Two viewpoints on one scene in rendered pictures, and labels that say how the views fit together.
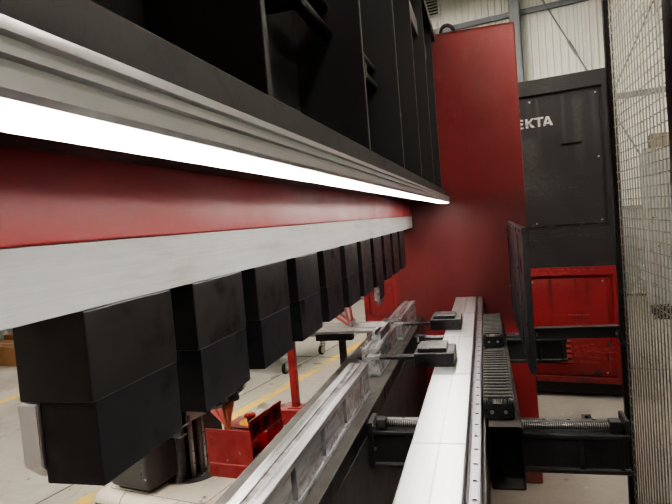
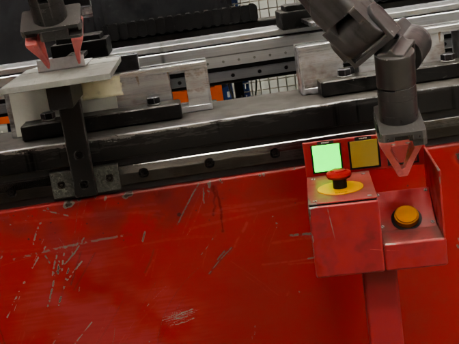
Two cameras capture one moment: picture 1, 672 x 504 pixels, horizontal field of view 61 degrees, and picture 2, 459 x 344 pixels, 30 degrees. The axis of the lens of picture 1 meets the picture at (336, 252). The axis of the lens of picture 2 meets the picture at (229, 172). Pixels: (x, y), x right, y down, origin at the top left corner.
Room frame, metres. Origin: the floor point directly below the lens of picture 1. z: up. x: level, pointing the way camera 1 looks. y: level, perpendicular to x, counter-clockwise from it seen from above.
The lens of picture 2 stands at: (2.32, 1.52, 1.15)
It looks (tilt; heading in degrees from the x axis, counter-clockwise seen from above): 14 degrees down; 254
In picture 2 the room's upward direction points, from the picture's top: 8 degrees counter-clockwise
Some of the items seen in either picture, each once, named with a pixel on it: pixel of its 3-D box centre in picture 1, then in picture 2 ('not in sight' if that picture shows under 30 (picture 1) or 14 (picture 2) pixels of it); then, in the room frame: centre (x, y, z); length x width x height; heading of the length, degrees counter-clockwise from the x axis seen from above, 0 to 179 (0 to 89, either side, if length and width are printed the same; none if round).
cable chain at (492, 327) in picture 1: (492, 328); (179, 22); (1.81, -0.48, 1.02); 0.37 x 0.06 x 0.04; 165
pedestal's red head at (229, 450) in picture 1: (246, 436); (371, 201); (1.75, 0.33, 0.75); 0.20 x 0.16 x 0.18; 158
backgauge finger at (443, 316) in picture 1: (425, 320); (78, 49); (2.08, -0.31, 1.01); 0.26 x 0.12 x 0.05; 75
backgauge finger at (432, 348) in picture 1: (409, 353); (309, 16); (1.60, -0.19, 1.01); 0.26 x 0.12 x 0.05; 75
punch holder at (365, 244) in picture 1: (354, 267); not in sight; (1.75, -0.05, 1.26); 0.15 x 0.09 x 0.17; 165
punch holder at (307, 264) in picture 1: (290, 295); not in sight; (1.17, 0.10, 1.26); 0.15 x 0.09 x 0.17; 165
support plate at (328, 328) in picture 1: (344, 327); (65, 74); (2.15, -0.01, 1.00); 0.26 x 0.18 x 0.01; 75
